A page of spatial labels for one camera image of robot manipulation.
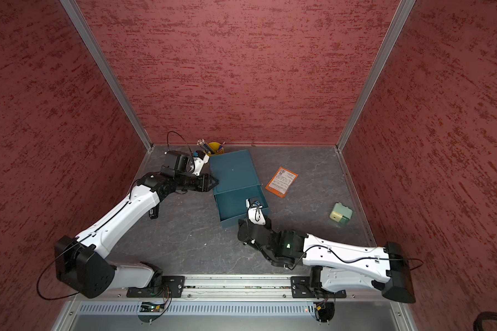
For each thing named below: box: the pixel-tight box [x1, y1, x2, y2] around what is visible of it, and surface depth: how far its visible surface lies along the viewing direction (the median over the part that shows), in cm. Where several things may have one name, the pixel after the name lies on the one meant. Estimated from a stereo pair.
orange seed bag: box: [265, 166, 299, 198], surface depth 108 cm
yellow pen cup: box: [196, 138, 226, 157], surface depth 105 cm
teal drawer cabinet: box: [209, 148, 269, 227], surface depth 81 cm
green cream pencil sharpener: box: [329, 202, 353, 225], surface depth 91 cm
